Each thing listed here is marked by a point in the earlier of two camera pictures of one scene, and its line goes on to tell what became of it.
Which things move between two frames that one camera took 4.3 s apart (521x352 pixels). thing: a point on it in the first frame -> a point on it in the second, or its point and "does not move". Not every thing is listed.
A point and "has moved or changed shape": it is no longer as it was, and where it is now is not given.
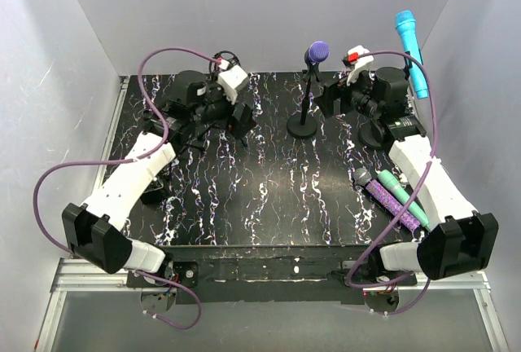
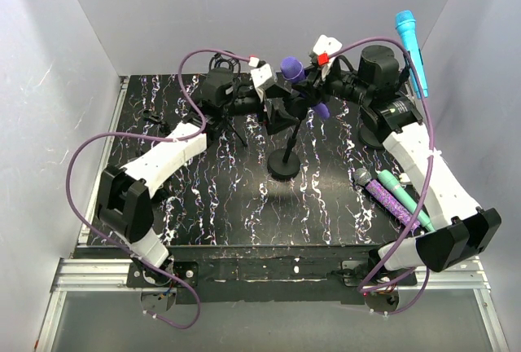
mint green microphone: x=393 y=186 does not move
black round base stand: x=303 y=125 -> x=284 y=165
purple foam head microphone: x=317 y=52 has moved or changed shape
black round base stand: x=374 y=134 does not move
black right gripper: x=332 y=91 -> x=315 y=75
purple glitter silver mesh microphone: x=363 y=177 does not move
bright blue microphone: x=405 y=22 does not move
